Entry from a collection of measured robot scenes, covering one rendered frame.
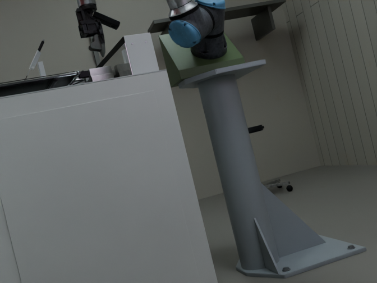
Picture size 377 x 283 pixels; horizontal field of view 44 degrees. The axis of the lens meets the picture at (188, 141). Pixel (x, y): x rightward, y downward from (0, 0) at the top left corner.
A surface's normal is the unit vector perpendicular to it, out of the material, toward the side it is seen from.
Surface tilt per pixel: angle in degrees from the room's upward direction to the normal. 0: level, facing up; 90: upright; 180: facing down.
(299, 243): 90
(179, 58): 45
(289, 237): 90
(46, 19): 90
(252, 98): 90
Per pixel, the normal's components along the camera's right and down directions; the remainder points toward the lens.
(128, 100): 0.39, -0.09
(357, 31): -0.94, 0.23
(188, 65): 0.00, -0.73
